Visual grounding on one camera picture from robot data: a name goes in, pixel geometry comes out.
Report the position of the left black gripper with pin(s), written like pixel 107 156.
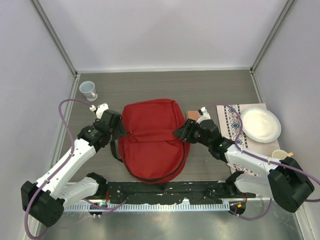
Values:
pixel 120 130

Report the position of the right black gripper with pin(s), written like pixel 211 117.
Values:
pixel 183 132

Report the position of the tan leather wallet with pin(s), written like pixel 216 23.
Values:
pixel 193 115

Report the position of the red backpack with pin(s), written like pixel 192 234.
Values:
pixel 150 151

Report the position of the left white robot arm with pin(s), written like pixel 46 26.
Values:
pixel 48 197

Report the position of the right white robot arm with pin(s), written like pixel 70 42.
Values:
pixel 282 180

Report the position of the translucent plastic cup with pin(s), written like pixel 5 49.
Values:
pixel 88 89

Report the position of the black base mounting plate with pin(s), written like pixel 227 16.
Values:
pixel 169 193

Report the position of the white paper plate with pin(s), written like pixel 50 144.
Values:
pixel 261 125

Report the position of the cream yellow mug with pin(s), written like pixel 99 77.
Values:
pixel 281 154

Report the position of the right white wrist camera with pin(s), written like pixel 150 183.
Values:
pixel 203 115

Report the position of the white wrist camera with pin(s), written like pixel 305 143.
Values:
pixel 203 115
pixel 99 110

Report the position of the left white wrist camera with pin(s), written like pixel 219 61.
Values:
pixel 99 110

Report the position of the slotted cable duct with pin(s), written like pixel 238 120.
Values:
pixel 185 206

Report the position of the aluminium frame rail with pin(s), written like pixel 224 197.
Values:
pixel 260 196

